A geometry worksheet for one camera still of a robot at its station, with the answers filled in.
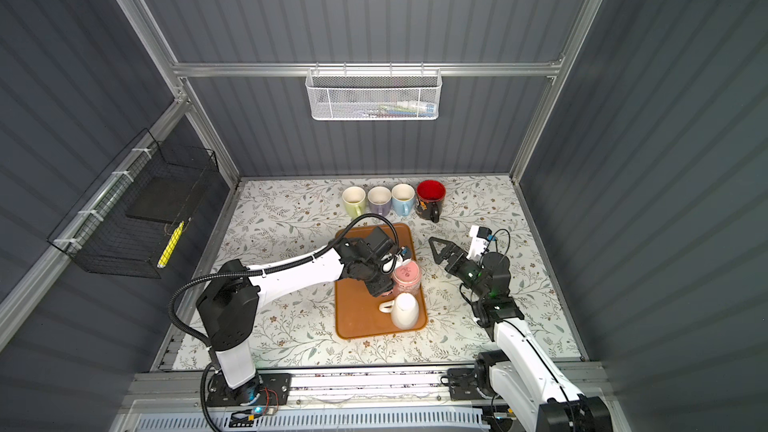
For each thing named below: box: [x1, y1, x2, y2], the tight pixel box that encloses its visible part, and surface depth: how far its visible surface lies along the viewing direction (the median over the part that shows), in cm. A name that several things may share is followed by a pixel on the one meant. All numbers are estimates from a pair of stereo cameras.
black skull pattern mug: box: [415, 179, 446, 223], surface depth 105 cm
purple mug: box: [367, 186, 392, 217], surface depth 108 cm
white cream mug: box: [379, 292, 419, 330], surface depth 80 cm
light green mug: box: [342, 186, 367, 219], surface depth 104 cm
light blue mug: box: [391, 183, 416, 217], surface depth 105 cm
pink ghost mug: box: [381, 261, 421, 297], surface depth 82 cm
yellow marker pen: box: [157, 221, 185, 268], surface depth 70 cm
